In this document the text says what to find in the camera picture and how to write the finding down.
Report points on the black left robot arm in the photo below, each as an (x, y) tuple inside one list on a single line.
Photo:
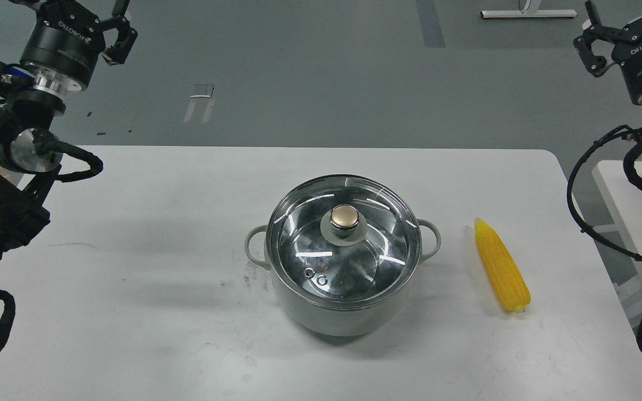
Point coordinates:
[(32, 158)]

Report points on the glass pot lid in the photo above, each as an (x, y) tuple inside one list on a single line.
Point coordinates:
[(349, 245)]

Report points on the white side table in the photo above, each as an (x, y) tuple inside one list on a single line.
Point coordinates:
[(624, 202)]

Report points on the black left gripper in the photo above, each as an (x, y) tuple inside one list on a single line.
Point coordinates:
[(65, 40)]

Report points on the white stand base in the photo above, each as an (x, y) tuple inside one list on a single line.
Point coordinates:
[(529, 9)]

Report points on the grey steel cooking pot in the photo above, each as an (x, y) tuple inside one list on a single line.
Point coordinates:
[(349, 312)]

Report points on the yellow corn cob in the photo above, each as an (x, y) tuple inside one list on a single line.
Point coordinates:
[(504, 276)]

